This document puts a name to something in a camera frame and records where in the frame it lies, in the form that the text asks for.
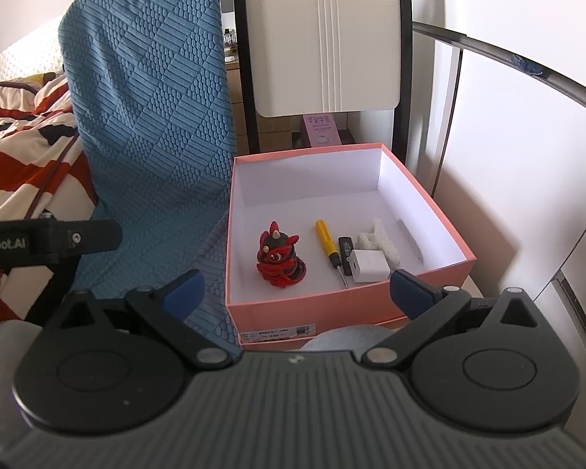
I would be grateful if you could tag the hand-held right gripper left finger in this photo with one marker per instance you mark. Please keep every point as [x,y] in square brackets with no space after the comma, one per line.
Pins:
[185,289]

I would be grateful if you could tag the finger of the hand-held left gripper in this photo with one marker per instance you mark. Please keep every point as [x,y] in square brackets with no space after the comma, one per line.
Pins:
[95,235]

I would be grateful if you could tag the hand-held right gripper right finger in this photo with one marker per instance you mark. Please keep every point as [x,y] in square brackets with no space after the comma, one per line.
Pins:
[410,294]

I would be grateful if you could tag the white charger plug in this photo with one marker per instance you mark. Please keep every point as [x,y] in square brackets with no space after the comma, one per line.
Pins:
[368,266]

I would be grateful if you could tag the white fluffy hair clip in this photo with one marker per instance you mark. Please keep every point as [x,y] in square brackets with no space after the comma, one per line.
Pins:
[378,234]

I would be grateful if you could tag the black lighter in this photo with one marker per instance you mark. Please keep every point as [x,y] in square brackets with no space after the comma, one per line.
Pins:
[345,246]

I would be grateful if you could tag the pink shoe box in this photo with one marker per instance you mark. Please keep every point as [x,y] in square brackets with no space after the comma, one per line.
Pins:
[273,312]

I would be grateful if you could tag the red and black figurine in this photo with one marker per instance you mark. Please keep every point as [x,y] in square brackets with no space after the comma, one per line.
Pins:
[278,259]

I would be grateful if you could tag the thin brown rod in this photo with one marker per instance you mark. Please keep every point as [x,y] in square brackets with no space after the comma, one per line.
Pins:
[53,176]

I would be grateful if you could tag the striped red black white blanket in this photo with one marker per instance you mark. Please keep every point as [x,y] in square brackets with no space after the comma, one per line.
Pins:
[19,156]

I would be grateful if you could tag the person's grey trouser leg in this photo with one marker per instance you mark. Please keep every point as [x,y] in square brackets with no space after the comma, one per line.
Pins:
[10,339]

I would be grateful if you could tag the blue textured chair cover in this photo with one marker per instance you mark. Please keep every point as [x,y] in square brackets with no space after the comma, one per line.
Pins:
[151,83]

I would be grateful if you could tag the small pink printed carton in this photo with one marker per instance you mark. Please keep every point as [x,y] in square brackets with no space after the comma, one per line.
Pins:
[322,129]

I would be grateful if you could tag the white quilted pillow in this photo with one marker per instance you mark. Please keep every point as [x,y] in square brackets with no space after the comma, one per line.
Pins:
[24,53]

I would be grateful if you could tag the blue tape scrap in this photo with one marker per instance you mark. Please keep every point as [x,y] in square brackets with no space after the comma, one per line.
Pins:
[525,64]

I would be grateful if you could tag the white chair with black frame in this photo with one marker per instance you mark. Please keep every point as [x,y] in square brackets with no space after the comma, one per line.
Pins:
[322,49]

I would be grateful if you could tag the black metal rail frame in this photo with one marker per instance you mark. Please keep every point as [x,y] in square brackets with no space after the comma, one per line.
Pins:
[493,44]

